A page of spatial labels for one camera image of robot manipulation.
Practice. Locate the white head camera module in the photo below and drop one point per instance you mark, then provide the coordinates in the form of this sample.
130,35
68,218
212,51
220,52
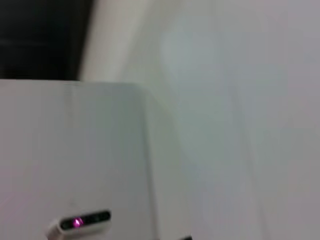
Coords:
85,221

